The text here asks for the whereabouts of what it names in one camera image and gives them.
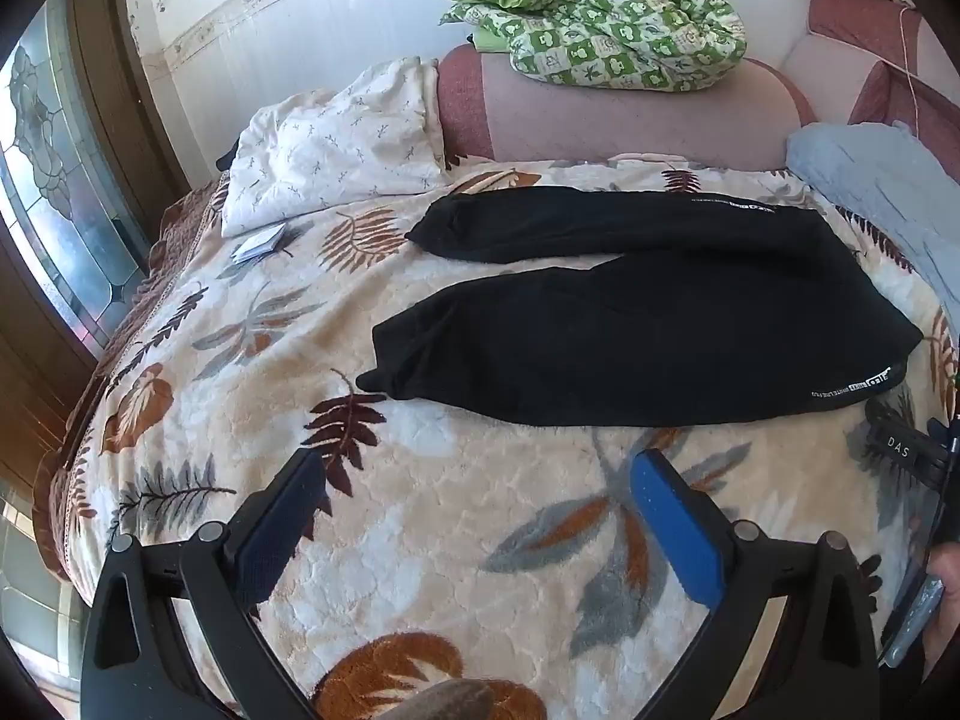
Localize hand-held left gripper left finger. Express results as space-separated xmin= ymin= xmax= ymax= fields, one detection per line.
xmin=79 ymin=448 xmax=331 ymax=720

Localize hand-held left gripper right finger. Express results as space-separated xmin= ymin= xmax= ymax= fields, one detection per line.
xmin=630 ymin=448 xmax=882 ymax=720

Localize black pants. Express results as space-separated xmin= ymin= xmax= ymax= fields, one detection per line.
xmin=356 ymin=186 xmax=925 ymax=427

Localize person's right hand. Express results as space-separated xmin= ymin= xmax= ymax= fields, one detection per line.
xmin=924 ymin=544 xmax=960 ymax=665

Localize leaf print blanket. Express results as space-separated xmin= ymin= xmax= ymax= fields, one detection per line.
xmin=49 ymin=154 xmax=960 ymax=720

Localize light blue cloth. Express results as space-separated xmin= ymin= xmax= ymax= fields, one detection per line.
xmin=786 ymin=122 xmax=960 ymax=308

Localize small white booklet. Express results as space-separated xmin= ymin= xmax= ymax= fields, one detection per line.
xmin=231 ymin=223 xmax=287 ymax=265

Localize white sprig print pillow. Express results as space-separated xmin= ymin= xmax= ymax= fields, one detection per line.
xmin=221 ymin=56 xmax=451 ymax=237

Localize pink padded headboard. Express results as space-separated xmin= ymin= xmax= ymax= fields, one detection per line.
xmin=437 ymin=0 xmax=960 ymax=185

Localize stained glass window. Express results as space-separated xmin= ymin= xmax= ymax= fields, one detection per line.
xmin=0 ymin=0 xmax=151 ymax=346

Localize green patterned quilt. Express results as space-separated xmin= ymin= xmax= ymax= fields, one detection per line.
xmin=435 ymin=0 xmax=749 ymax=92

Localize white cable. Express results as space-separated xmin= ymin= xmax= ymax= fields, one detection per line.
xmin=896 ymin=4 xmax=929 ymax=125

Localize wooden window frame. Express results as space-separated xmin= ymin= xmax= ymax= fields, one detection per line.
xmin=0 ymin=0 xmax=192 ymax=481

